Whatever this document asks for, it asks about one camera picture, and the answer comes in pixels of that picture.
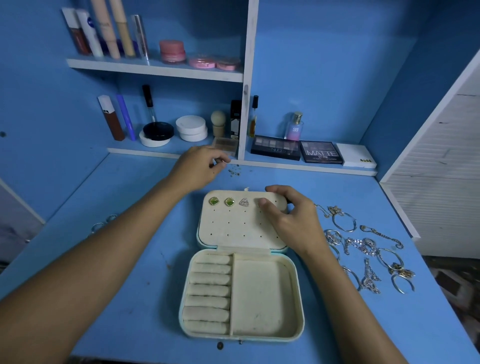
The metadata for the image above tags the person's left hand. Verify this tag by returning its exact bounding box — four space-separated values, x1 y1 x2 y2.
165 145 234 193

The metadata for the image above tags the person's right hand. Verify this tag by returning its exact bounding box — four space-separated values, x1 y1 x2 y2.
257 185 333 262

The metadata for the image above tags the pile of silver bracelets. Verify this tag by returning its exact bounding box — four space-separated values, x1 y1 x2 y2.
315 204 416 295

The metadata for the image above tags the cream jewellery box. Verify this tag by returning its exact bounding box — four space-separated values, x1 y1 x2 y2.
178 187 306 342

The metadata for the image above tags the pile of silver rings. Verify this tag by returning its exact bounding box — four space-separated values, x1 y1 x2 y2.
90 215 118 234

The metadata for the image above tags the person's left forearm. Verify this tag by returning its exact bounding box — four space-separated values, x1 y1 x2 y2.
0 176 192 364

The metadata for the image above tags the person's right forearm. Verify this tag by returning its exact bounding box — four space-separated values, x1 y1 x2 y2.
303 243 410 364

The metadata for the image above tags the white flat box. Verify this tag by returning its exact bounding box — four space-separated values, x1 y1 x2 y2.
336 143 378 171

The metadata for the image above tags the white round cream jar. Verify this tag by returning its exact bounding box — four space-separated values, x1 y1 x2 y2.
175 114 210 144

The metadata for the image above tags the square brown powder compact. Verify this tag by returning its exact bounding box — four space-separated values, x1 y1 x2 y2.
211 135 240 155

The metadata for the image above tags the white bowl black inside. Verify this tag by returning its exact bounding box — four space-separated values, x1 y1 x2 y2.
139 121 175 148

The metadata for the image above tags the beige makeup sponge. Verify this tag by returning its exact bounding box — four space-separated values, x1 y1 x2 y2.
210 110 227 138

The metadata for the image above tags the black cosmetic bottle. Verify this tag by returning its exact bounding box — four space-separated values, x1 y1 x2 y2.
230 99 243 140

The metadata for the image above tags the black lettered eyeshadow palette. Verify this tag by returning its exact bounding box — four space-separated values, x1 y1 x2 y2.
299 141 345 166

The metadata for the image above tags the dark eyeshadow palette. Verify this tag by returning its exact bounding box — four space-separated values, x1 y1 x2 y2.
250 135 303 162

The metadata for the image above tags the thin dark cosmetic bottle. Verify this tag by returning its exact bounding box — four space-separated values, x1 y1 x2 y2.
249 95 259 138

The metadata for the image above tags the black makeup brush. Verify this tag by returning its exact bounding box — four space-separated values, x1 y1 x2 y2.
142 84 158 125

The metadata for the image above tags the blue cosmetic tube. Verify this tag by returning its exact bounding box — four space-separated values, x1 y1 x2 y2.
114 93 138 141

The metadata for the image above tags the small pink perfume bottle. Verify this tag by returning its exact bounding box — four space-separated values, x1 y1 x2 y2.
285 111 305 142

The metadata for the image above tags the brown lipstick tube white cap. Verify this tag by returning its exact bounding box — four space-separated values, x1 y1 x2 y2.
97 94 126 142

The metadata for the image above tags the pink flat compact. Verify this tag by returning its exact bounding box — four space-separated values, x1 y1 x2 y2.
216 57 241 72
187 55 217 71

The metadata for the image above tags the pink round jar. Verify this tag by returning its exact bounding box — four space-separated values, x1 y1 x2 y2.
159 39 187 64

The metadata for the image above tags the white shelf unit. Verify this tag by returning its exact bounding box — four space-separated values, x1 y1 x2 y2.
66 0 378 177

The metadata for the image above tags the white slatted cabinet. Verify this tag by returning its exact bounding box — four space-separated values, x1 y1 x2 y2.
378 48 480 260

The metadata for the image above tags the short beige cosmetic tube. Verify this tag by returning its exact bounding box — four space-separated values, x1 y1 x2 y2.
109 0 136 58

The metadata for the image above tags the tall beige cosmetic tube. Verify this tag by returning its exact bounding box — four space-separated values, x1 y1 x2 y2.
90 0 121 60

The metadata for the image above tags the white tube blue label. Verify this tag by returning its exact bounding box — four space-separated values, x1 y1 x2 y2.
75 9 105 60

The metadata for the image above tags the white framed marbled panel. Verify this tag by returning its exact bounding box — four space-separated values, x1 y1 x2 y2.
0 178 46 249

